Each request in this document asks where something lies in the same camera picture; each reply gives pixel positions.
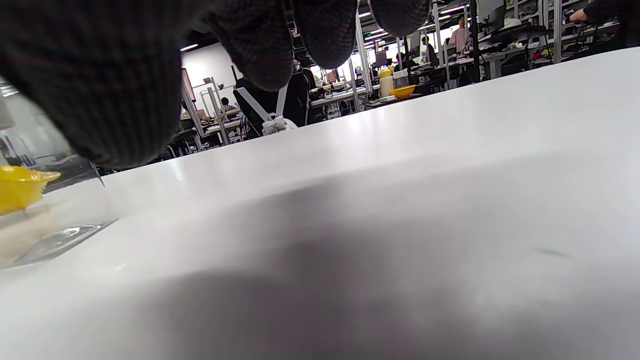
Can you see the white bottle with yellow lid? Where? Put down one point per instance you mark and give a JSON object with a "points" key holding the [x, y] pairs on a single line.
{"points": [[385, 82]]}

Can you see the clear plastic container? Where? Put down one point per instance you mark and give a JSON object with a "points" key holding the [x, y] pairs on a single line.
{"points": [[401, 79]]}

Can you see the black office chair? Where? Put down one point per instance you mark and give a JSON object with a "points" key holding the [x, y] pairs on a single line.
{"points": [[295, 100]]}

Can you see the silver metal frame post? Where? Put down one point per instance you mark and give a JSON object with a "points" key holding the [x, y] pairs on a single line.
{"points": [[364, 55]]}

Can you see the white work desk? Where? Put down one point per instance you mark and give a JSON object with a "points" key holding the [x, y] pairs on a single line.
{"points": [[340, 96]]}

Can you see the yellow plastic bowl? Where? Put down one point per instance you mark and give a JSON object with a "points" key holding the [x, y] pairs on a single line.
{"points": [[403, 91], [17, 187]]}

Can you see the person's right hand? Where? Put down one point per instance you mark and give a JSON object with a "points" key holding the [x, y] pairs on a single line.
{"points": [[115, 60]]}

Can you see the clear glass container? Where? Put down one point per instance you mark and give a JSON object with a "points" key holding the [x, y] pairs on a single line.
{"points": [[60, 215]]}

